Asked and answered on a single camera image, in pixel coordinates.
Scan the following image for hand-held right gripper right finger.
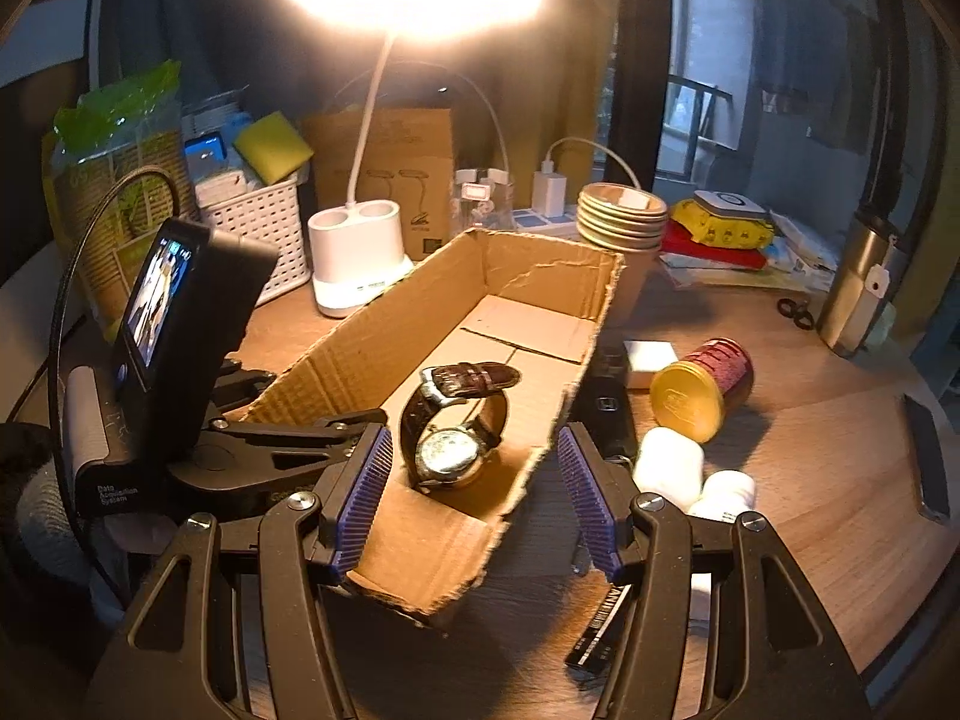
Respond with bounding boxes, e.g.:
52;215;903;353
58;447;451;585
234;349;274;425
556;422;875;720

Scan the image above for black handled scissors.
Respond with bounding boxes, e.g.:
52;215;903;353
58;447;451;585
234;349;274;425
777;298;818;332

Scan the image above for pile of white papers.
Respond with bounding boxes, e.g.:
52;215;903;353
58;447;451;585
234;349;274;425
766;211;842;276

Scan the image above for green plastic bag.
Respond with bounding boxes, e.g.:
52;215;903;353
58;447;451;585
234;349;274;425
41;60;200;340

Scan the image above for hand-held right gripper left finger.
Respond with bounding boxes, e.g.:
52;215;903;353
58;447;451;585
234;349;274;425
86;424;395;720

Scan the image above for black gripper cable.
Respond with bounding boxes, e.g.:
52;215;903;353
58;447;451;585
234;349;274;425
43;169;182;421

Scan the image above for red can with gold lid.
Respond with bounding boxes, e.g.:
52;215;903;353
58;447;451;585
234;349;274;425
649;337;755;443

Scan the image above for blue and white box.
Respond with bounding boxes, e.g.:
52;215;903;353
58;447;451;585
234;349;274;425
184;131;230;185

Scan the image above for smartphone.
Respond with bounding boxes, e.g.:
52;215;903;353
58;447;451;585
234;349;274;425
902;393;955;524

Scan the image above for yellow sponge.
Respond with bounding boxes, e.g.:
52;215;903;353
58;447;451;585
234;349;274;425
233;111;315;185

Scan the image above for yellow wipes pack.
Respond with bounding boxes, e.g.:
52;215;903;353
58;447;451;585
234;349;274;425
669;199;774;249

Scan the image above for brown cardboard lamp carton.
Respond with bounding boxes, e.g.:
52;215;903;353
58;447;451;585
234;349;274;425
300;106;460;262

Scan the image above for black labelled tube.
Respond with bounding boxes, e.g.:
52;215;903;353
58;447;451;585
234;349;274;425
565;583;632;674

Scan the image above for white flat device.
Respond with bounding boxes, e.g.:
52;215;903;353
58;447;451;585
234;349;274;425
693;190;767;221

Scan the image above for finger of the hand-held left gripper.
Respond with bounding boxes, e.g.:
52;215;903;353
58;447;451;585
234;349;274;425
201;405;391;467
210;360;280;410

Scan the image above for small white box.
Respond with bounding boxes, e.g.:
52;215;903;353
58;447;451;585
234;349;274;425
624;340;679;389

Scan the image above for white wall charger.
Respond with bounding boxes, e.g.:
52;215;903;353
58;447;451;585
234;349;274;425
532;157;572;215

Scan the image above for white lamp cable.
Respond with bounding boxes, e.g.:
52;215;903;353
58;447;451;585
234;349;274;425
337;66;514;175

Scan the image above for white plastic basket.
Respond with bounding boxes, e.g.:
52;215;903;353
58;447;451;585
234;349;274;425
196;171;313;308

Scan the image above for small clear bottles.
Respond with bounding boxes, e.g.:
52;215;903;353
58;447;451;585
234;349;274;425
452;167;516;231

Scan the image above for black car key fob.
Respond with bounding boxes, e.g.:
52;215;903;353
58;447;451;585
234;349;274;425
574;373;638;460

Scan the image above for hanging dark clothing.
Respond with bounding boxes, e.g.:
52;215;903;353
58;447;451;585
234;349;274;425
757;0;880;160

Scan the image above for white power strip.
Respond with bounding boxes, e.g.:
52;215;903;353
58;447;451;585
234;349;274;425
512;206;582;232

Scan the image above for stack of brown paper cups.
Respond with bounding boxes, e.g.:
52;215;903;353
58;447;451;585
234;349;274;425
576;182;670;320

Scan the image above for stainless steel tumbler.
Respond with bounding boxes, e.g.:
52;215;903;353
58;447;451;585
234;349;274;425
815;202;901;359

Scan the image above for white desk lamp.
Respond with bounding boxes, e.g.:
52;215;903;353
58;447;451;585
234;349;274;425
280;0;552;317

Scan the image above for brown leather strap wristwatch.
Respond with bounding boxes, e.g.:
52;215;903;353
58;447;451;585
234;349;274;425
400;362;522;494

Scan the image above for cardboard box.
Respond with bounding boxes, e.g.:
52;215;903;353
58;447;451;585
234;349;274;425
225;227;627;627

